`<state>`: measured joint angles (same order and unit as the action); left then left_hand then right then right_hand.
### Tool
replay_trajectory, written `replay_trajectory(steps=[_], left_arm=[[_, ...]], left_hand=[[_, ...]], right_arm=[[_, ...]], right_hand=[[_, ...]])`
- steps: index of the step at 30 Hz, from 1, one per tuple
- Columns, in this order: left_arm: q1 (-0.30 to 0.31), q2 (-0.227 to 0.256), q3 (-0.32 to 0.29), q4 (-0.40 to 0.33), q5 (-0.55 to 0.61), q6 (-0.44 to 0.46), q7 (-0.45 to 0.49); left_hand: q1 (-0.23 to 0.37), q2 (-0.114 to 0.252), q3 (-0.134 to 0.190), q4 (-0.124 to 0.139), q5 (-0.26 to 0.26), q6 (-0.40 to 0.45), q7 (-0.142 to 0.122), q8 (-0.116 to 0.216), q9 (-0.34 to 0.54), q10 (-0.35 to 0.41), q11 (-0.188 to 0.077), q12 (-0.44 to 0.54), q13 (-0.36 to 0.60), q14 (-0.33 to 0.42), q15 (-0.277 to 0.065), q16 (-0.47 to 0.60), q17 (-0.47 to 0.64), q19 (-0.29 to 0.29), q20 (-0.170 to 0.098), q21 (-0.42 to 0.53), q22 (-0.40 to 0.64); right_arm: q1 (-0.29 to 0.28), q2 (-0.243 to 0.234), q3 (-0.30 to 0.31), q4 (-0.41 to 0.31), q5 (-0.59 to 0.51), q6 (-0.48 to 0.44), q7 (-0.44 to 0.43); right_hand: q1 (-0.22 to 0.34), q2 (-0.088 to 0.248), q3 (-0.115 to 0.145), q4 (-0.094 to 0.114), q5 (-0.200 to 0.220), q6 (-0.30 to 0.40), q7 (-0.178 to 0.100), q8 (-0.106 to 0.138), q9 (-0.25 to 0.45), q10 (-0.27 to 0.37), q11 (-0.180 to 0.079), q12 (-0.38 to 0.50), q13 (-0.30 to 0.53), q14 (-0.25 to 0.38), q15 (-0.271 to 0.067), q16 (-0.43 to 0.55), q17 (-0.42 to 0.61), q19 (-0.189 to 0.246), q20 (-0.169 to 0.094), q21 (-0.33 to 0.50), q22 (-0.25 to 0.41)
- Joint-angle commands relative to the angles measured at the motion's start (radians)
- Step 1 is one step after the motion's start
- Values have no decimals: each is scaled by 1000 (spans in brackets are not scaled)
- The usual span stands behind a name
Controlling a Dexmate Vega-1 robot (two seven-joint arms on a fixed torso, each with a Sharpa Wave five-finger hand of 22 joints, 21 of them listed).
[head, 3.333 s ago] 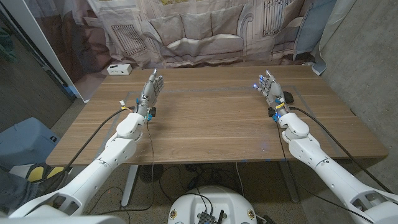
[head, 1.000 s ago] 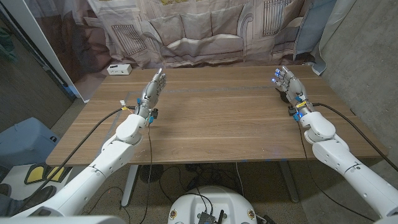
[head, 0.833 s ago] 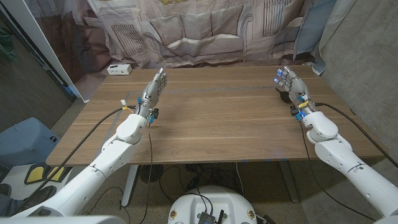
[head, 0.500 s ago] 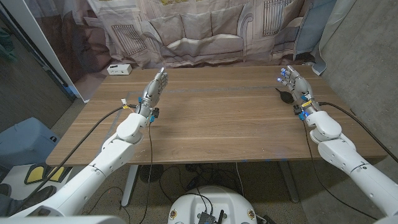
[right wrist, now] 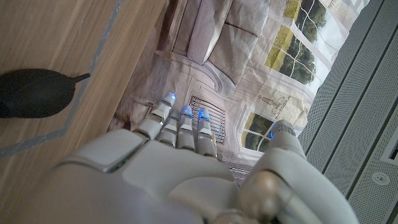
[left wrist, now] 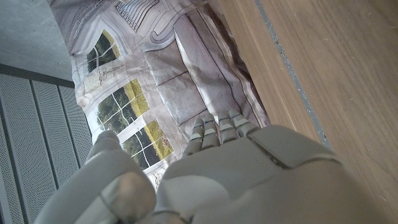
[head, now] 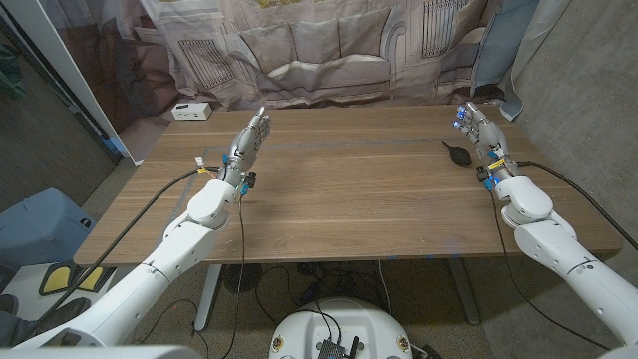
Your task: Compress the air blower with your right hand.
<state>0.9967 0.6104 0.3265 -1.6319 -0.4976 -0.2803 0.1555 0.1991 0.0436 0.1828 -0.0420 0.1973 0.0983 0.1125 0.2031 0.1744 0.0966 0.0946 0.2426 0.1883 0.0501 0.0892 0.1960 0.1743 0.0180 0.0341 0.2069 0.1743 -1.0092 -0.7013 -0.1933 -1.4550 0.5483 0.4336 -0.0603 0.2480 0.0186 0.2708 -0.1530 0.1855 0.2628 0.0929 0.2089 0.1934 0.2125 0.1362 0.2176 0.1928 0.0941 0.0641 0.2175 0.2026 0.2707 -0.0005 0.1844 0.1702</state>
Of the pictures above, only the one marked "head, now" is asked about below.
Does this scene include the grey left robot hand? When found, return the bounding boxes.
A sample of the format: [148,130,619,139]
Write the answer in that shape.
[217,106,272,189]

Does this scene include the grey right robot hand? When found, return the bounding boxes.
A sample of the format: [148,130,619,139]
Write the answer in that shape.
[452,101,522,188]

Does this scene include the black rubber air blower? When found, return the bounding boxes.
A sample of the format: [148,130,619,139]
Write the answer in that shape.
[441,140,473,168]

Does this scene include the white power strip box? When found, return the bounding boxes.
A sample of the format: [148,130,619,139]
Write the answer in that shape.
[170,102,212,122]

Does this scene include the printed sofa backdrop curtain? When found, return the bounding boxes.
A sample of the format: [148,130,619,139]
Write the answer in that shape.
[37,0,542,164]

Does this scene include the black round floor fan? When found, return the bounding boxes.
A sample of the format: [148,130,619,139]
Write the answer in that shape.
[222,262,264,294]

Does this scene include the grey table leg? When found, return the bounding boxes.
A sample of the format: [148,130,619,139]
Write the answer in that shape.
[446,257,480,326]

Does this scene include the black power adapter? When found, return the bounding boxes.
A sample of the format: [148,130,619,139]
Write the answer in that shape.
[298,282,321,305]

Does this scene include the white table leg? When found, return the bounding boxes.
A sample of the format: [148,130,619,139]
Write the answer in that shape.
[193,263,223,333]

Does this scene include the yellow black foot pedal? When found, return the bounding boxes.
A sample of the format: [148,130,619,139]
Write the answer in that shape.
[74,265,118,293]
[38,261,77,296]

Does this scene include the white round robot torso base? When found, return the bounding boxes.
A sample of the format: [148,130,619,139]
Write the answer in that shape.
[268,297,414,359]

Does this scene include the white partition panel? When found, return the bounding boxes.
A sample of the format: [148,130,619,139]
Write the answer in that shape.
[2,0,146,166]

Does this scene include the black antenna device on torso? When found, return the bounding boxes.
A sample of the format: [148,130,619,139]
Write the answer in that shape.
[315,335,361,359]

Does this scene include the blue plastic bin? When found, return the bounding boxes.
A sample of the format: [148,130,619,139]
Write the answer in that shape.
[0,186,99,273]

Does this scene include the black plug on floor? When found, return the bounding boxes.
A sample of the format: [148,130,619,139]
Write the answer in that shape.
[409,342,444,359]

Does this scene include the white robot chest edge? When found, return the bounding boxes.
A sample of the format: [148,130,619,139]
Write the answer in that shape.
[0,345,203,359]

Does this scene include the white floor mat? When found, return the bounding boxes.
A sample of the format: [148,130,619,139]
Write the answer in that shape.
[0,259,121,323]

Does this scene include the person leg in blue jeans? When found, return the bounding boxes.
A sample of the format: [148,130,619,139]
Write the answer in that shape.
[0,313,39,349]

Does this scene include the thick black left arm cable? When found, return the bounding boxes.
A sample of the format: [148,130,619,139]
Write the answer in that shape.
[27,166,223,333]

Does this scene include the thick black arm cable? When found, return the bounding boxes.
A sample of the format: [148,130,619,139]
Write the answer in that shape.
[27,166,223,333]
[515,160,638,252]

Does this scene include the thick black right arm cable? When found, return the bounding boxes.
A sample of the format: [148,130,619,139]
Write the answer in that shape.
[515,160,638,252]

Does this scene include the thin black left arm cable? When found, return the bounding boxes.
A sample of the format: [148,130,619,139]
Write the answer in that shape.
[218,193,246,359]

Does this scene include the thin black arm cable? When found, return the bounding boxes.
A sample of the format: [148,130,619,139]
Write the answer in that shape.
[218,193,246,359]
[488,189,612,352]

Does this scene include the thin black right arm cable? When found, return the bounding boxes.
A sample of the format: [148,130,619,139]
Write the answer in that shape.
[488,189,612,352]

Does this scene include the tangled black floor cables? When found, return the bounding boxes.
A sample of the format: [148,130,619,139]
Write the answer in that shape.
[253,261,395,325]

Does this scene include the thin black floor cable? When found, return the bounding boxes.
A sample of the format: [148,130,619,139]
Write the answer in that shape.
[137,298,211,359]

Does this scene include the white floor cable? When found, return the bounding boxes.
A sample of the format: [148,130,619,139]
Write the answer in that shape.
[377,259,394,316]

